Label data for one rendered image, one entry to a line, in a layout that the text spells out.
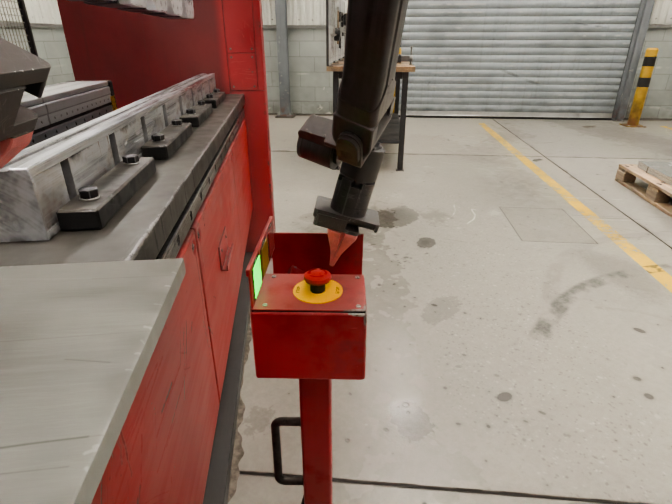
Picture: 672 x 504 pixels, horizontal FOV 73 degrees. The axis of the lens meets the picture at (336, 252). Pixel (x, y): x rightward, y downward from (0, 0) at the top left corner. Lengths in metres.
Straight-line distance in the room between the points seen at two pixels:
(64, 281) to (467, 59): 7.32
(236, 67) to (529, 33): 5.86
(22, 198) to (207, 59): 1.73
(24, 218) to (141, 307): 0.48
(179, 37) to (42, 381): 2.19
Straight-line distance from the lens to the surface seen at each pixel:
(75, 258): 0.62
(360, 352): 0.65
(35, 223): 0.69
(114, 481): 0.57
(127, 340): 0.20
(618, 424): 1.78
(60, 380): 0.19
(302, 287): 0.67
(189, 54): 2.33
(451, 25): 7.44
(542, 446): 1.61
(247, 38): 2.30
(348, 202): 0.68
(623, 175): 4.52
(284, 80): 7.36
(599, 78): 8.05
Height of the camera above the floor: 1.11
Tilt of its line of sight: 25 degrees down
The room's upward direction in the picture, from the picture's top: straight up
